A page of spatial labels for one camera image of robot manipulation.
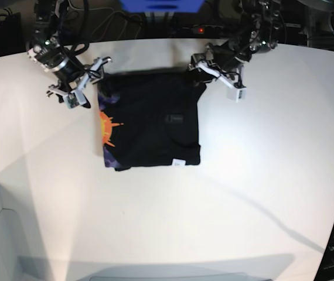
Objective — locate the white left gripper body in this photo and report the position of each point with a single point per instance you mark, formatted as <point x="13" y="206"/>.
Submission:
<point x="217" y="63"/>

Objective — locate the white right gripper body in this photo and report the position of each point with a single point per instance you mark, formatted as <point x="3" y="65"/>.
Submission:
<point x="72" y="75"/>

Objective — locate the black T-shirt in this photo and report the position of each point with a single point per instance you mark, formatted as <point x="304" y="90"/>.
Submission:
<point x="149" y="120"/>

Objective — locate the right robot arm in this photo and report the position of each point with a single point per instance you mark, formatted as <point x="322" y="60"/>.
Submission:
<point x="47" y="50"/>

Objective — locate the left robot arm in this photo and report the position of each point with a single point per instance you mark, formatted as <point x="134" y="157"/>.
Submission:
<point x="258" y="32"/>

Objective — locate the blue box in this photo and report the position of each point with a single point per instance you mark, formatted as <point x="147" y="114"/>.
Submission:
<point x="181" y="6"/>

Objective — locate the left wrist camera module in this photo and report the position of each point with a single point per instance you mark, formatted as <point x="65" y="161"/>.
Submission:
<point x="236" y="94"/>

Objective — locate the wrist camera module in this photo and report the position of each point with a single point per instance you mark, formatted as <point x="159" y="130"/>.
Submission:
<point x="74" y="99"/>
<point x="236" y="94"/>

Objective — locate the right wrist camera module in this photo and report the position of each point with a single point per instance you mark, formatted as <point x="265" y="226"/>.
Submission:
<point x="74" y="99"/>

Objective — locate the white power strip red switch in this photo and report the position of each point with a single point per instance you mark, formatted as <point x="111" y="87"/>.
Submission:
<point x="207" y="31"/>

